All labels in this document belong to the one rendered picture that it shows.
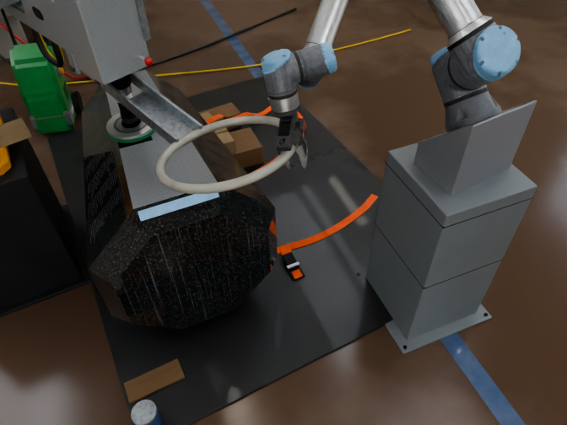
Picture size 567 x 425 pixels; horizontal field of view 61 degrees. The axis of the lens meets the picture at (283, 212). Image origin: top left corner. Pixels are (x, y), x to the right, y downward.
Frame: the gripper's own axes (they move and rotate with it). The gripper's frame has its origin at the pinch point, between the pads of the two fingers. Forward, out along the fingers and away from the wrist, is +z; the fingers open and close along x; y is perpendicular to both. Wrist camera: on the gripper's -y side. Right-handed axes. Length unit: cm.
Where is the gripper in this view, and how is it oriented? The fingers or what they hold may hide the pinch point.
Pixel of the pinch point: (295, 166)
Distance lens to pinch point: 158.7
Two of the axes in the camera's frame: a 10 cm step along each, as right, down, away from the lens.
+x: -9.5, 0.0, 3.2
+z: 1.9, 8.0, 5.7
